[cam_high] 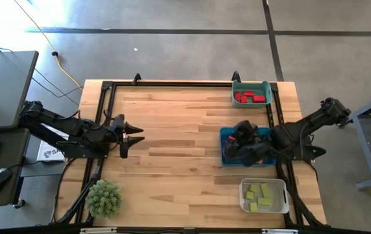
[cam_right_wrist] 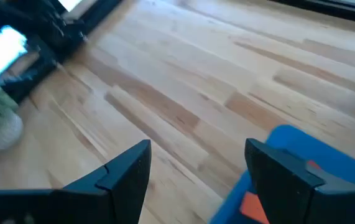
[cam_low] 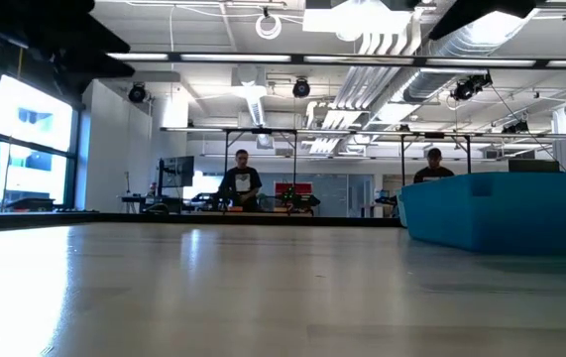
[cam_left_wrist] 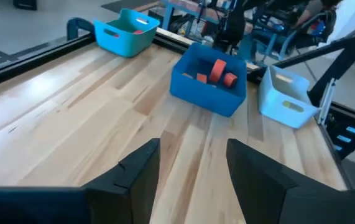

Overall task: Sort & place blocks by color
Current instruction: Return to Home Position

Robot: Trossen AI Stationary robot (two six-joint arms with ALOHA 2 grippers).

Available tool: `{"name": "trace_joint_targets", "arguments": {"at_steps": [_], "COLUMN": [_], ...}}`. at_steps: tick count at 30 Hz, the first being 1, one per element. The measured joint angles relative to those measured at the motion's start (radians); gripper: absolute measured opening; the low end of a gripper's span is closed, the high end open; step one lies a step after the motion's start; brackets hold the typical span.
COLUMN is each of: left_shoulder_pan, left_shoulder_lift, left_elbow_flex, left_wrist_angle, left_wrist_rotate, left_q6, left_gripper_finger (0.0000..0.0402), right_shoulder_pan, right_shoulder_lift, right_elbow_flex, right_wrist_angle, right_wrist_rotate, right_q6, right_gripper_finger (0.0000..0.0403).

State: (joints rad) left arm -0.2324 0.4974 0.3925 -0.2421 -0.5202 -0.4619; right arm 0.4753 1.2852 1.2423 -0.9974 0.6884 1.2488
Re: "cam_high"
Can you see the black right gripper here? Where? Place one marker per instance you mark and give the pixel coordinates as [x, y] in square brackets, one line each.
[250, 146]

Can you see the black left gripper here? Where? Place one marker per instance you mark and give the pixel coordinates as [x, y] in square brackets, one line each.
[118, 133]

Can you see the green half-round block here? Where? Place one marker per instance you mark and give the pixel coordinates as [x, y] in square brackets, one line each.
[249, 195]

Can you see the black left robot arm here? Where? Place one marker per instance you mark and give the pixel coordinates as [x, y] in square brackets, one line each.
[58, 122]

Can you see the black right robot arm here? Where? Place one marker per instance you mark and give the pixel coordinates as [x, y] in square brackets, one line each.
[315, 118]

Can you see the blue plastic bin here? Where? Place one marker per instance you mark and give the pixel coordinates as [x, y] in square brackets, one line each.
[230, 163]

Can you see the teal plastic bin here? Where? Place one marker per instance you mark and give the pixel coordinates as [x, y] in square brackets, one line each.
[256, 106]

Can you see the green potted artificial plant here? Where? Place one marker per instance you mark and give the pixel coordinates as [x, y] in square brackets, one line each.
[104, 198]

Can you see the clear white plastic bin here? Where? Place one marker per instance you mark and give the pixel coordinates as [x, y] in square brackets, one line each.
[274, 208]

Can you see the white printed sheet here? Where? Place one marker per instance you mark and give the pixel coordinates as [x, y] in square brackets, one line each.
[47, 152]

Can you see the dark desk top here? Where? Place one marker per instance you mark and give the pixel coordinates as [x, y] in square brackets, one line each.
[9, 152]

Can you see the grey metal stand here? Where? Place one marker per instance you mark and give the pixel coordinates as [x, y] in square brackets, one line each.
[368, 152]

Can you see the grey desk top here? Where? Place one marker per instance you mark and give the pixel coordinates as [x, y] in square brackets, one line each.
[3, 91]

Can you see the black metal table frame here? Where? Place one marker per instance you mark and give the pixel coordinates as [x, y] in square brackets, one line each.
[188, 84]

